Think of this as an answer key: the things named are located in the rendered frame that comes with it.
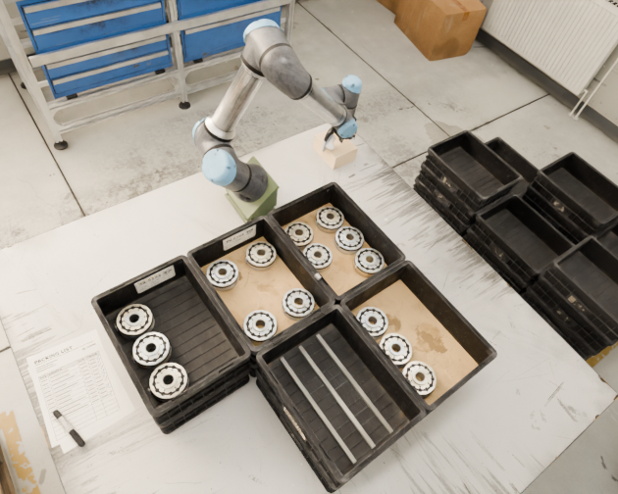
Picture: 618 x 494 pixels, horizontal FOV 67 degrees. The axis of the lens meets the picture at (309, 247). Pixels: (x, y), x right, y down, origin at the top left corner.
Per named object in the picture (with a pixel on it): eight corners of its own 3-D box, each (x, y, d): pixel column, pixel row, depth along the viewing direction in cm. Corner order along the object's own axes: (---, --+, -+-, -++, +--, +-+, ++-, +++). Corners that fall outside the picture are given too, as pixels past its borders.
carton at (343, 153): (312, 147, 211) (314, 134, 205) (333, 138, 215) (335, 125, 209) (333, 170, 204) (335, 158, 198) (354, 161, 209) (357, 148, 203)
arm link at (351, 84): (337, 75, 176) (356, 71, 179) (333, 99, 185) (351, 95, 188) (347, 88, 172) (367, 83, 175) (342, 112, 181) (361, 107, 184)
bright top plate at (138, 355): (126, 346, 133) (126, 345, 133) (157, 326, 138) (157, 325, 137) (144, 372, 130) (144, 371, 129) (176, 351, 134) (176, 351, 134)
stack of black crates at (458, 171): (402, 204, 272) (427, 147, 235) (438, 185, 284) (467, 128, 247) (449, 253, 255) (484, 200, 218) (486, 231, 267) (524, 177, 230)
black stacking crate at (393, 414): (253, 370, 138) (254, 355, 129) (332, 320, 150) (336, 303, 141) (334, 491, 122) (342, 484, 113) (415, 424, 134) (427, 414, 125)
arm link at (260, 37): (198, 168, 167) (272, 41, 133) (184, 137, 173) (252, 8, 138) (227, 170, 175) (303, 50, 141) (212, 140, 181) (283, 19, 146)
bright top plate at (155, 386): (143, 374, 129) (143, 373, 129) (178, 357, 133) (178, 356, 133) (158, 406, 125) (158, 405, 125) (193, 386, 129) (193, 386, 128)
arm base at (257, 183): (229, 186, 184) (213, 178, 175) (252, 157, 181) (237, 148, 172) (249, 210, 178) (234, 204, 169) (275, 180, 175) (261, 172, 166)
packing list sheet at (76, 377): (20, 362, 143) (19, 361, 142) (94, 325, 152) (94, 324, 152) (56, 458, 129) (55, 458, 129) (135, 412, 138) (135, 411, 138)
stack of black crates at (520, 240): (450, 253, 255) (476, 215, 227) (487, 230, 267) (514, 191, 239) (504, 309, 239) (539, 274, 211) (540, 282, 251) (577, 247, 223)
